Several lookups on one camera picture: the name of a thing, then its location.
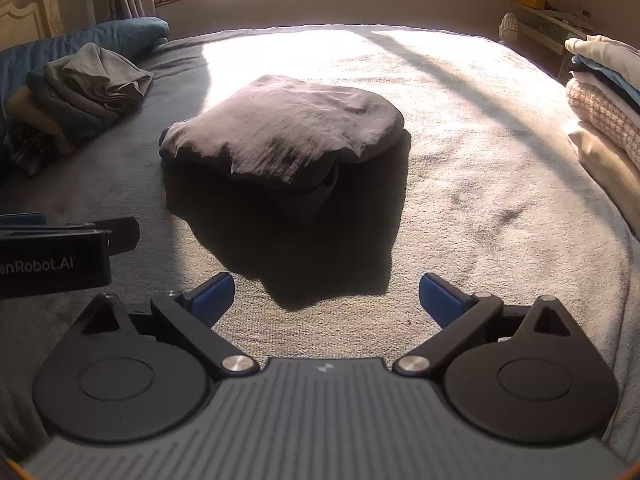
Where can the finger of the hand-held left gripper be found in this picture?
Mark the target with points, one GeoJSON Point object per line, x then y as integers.
{"type": "Point", "coordinates": [22, 220]}
{"type": "Point", "coordinates": [125, 235]}

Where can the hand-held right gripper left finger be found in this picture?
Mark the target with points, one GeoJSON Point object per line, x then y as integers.
{"type": "Point", "coordinates": [212, 296]}

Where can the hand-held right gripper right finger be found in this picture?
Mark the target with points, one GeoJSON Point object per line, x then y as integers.
{"type": "Point", "coordinates": [440, 298]}

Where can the dark grey pants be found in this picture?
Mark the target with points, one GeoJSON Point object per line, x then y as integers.
{"type": "Point", "coordinates": [290, 120]}

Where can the stack of folded clothes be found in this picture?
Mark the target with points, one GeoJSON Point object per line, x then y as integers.
{"type": "Point", "coordinates": [600, 105]}

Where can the dark patterned garment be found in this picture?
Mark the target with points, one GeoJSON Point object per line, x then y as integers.
{"type": "Point", "coordinates": [25, 152]}

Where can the tan crumpled garment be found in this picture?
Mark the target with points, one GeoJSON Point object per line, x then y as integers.
{"type": "Point", "coordinates": [30, 110]}

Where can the teal crumpled garment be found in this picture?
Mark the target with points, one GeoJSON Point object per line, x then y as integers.
{"type": "Point", "coordinates": [75, 120]}

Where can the grey crumpled garment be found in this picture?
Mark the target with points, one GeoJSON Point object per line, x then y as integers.
{"type": "Point", "coordinates": [95, 75]}

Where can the blue pillow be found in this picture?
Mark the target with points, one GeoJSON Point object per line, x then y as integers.
{"type": "Point", "coordinates": [100, 35]}

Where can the cream carved headboard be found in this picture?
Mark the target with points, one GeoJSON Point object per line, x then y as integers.
{"type": "Point", "coordinates": [30, 10]}

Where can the cream bedpost finial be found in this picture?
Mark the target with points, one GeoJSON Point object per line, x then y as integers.
{"type": "Point", "coordinates": [510, 27]}

